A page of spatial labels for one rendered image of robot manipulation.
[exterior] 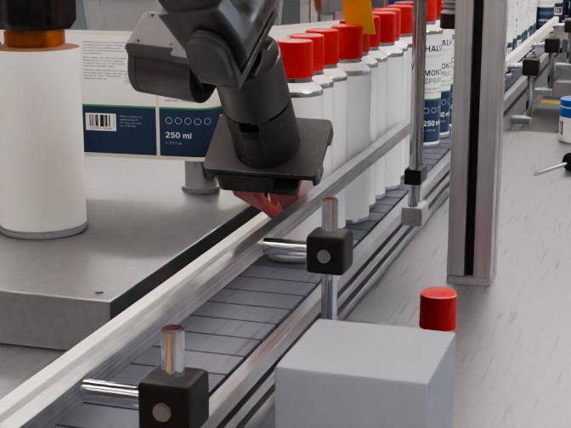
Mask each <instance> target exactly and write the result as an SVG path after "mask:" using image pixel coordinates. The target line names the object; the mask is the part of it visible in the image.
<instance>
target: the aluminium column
mask: <svg viewBox="0 0 571 428"><path fill-rule="evenodd" d="M507 15H508V0H455V44H454V69H453V96H452V122H451V147H450V174H449V224H448V250H447V276H446V283H453V284H471V285H481V286H491V284H492V282H493V280H494V278H495V275H496V271H497V268H496V267H497V251H498V230H499V210H500V172H501V152H502V133H503V112H504V92H505V73H506V34H507Z"/></svg>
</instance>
